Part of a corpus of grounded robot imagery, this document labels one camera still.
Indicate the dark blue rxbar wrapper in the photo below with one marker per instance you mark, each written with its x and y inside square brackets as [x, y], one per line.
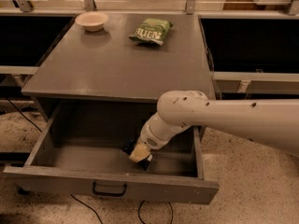
[128, 148]

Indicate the grey metal railing frame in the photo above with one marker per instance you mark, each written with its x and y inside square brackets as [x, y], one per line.
[41, 24]

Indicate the beige ceramic bowl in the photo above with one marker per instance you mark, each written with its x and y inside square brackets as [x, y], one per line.
[92, 21]

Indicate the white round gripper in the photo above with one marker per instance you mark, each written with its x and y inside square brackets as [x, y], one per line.
[149, 139]

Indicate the open grey top drawer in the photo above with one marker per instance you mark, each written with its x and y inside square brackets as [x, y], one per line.
[81, 144]

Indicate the grey drawer cabinet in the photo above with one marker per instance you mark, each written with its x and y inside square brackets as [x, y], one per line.
[101, 87]

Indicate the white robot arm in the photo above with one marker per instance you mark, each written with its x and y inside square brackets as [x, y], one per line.
[273, 123]

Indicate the black drawer handle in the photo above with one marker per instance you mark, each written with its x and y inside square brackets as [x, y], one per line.
[108, 190]

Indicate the green kettle chips bag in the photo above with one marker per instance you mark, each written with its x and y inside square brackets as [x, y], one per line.
[151, 31]

